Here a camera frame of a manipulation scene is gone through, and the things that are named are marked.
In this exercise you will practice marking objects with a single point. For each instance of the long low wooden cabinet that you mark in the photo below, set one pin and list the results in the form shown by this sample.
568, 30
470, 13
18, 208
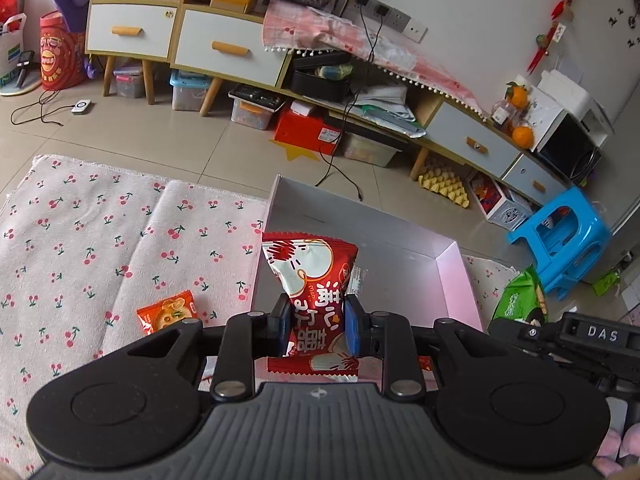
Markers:
470, 135

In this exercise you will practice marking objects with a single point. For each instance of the white microwave oven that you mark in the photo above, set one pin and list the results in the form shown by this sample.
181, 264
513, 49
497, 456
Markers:
565, 145

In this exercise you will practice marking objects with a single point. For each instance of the pink cardboard box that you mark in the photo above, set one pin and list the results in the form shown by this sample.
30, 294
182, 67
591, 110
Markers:
350, 220

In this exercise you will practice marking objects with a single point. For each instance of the white wall socket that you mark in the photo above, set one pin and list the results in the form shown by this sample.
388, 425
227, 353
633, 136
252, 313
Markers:
400, 22

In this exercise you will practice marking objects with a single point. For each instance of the stack of papers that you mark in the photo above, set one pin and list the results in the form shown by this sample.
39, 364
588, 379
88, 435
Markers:
385, 105

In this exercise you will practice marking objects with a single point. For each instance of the red cardboard box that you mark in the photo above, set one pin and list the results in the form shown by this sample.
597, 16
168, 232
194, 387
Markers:
300, 130

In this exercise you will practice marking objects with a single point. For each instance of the cherry-print mat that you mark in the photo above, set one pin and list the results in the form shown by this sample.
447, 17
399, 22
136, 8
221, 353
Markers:
75, 240

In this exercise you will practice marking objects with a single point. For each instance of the black lunch box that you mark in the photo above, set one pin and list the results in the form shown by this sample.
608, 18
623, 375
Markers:
315, 87

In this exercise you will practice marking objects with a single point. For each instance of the red printed bag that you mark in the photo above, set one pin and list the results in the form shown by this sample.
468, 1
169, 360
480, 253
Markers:
57, 55

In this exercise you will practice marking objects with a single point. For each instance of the small white device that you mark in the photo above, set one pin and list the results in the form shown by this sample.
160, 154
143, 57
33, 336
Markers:
81, 106

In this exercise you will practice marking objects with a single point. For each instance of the pink cherry-print cloth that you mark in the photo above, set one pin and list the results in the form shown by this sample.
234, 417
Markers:
300, 25

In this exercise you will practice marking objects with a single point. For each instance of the phone stand with round base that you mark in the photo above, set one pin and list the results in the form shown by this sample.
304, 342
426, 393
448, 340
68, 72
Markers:
22, 67

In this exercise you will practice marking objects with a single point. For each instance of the clear storage box grey lid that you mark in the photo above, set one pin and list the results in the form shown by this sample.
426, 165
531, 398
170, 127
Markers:
130, 85

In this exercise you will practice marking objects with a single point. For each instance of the red paper bag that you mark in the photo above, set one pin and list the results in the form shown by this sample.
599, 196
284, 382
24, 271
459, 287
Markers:
7, 5

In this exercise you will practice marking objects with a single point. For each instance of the white shopping bag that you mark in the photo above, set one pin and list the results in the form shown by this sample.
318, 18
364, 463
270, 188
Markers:
10, 50

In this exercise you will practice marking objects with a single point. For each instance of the pink fluffy slipper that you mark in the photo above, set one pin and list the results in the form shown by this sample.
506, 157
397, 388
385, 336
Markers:
612, 455
632, 440

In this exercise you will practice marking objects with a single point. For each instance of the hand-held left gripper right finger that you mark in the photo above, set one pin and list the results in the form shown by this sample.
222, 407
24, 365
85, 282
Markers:
352, 325

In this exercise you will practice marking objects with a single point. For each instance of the red and white snack packet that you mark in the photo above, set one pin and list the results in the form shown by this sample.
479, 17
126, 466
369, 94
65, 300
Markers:
300, 260

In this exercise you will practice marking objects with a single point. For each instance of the wooden cabinet with white drawer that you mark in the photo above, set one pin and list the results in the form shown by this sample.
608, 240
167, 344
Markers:
130, 25
225, 55

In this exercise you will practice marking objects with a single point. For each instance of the clear plastic storage box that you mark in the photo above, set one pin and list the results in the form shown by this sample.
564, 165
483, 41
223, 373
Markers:
370, 152

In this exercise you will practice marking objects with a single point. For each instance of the orange fruit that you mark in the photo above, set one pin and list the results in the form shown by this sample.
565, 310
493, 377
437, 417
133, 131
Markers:
523, 136
519, 96

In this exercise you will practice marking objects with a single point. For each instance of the clear storage box blue lid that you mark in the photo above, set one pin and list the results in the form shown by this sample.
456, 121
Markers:
187, 95

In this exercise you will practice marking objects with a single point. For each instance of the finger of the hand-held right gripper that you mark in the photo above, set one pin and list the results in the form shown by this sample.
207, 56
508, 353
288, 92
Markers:
525, 334

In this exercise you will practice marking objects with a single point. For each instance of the small green bag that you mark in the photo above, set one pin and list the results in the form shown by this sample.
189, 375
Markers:
606, 282

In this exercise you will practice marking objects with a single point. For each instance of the red tassel ornament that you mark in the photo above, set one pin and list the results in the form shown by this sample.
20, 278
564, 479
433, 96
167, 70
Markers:
542, 52

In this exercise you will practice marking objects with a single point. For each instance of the yellow egg carton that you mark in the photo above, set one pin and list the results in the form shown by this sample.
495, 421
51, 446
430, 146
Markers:
442, 185

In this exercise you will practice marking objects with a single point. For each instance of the small red packet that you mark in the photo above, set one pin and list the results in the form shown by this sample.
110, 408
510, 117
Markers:
425, 363

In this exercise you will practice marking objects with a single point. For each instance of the orange biscuit packet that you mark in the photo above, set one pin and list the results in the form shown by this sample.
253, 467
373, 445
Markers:
167, 312

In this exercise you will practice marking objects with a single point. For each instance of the green snack packet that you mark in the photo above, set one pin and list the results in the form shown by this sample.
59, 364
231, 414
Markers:
520, 297

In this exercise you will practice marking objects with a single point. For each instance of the white printed box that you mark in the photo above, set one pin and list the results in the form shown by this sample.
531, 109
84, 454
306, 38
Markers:
510, 215

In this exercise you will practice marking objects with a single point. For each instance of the blue plastic stool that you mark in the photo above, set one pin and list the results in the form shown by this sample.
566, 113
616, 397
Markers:
575, 205

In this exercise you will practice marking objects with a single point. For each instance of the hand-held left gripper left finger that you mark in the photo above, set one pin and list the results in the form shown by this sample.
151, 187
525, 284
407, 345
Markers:
285, 322

